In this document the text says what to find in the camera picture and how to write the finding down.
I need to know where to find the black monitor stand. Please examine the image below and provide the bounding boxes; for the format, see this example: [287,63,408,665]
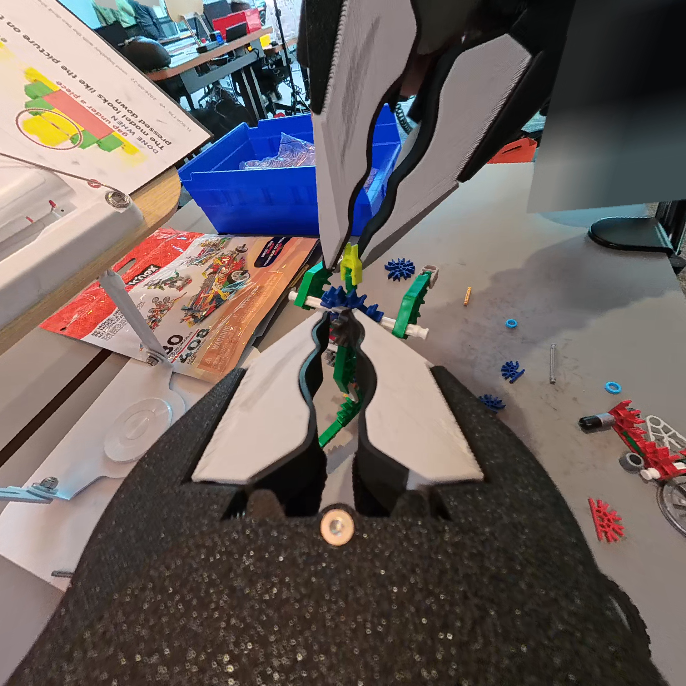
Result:
[586,200,686,269]

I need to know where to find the printed white board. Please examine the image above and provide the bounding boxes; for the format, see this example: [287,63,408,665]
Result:
[0,0,213,194]

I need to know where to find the red connector rack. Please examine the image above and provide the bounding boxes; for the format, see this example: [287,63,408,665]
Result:
[608,400,686,481]

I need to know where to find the black tripod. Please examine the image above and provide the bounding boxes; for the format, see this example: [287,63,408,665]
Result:
[270,0,312,114]

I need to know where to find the multicoloured construction toy model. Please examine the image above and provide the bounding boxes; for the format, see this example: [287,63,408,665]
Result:
[288,260,441,451]

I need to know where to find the yellow clip connector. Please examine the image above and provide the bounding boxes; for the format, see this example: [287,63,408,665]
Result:
[339,243,364,286]

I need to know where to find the blue plastic bin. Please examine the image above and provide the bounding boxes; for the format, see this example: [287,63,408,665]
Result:
[177,104,403,237]

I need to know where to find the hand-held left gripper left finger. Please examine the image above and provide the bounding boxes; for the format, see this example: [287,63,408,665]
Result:
[191,312,329,486]

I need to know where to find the orange traffic cone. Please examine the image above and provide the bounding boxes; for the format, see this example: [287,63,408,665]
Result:
[484,137,539,165]

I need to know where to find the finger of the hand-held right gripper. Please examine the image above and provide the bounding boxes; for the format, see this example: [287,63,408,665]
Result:
[359,34,534,267]
[311,0,420,270]

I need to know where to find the beige triangular connector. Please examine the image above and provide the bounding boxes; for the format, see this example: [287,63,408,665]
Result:
[645,415,686,449]

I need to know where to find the grey spoked wheel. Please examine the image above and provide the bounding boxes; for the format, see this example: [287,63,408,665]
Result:
[656,471,686,540]

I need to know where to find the wood-edged desk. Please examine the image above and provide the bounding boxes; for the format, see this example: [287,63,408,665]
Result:
[147,27,277,111]

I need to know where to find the clear plastic bag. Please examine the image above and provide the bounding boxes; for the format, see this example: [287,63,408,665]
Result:
[238,131,387,189]

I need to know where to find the small red snowflake connector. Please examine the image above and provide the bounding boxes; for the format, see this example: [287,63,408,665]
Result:
[587,497,626,542]

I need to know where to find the black office chair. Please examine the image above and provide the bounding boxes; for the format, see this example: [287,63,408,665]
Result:
[121,36,173,74]

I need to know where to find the K'nex instruction bag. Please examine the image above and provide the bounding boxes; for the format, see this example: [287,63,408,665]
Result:
[40,227,320,384]

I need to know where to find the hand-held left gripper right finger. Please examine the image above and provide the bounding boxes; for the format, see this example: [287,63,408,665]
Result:
[351,310,486,484]

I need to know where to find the red case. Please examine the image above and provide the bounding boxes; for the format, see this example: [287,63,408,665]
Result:
[211,9,261,34]

